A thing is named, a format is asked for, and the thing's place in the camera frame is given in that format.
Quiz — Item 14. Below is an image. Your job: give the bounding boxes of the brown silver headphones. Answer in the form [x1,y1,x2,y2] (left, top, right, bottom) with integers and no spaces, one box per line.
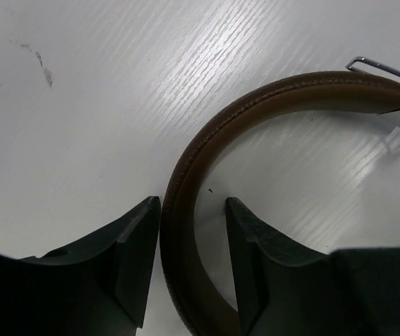
[159,64,400,335]

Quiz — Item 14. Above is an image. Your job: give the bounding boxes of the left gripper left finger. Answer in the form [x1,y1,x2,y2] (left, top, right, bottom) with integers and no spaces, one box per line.
[0,196,161,335]

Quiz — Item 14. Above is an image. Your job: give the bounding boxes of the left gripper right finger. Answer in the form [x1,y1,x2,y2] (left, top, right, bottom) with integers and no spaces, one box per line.
[225,197,400,335]

